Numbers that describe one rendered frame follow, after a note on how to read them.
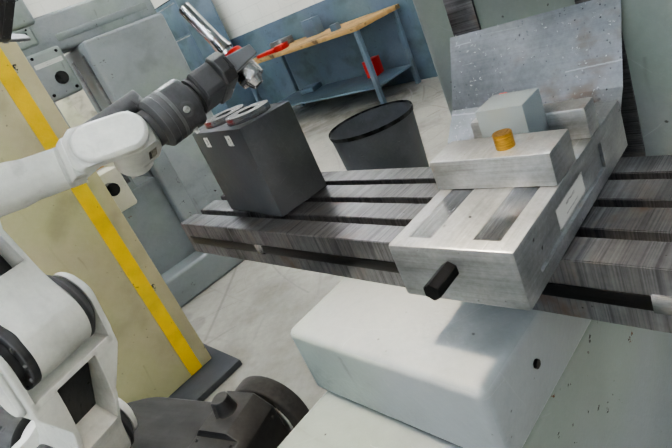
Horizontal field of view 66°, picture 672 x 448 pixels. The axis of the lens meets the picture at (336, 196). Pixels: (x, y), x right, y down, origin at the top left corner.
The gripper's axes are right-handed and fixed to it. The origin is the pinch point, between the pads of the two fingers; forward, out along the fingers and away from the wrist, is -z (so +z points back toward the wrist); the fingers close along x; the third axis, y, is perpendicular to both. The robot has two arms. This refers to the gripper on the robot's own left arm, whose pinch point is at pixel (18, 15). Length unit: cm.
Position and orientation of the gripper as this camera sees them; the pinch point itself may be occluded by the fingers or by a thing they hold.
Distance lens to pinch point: 146.4
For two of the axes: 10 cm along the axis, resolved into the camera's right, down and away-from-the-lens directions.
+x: 3.7, -8.3, -4.2
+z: -4.2, 2.5, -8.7
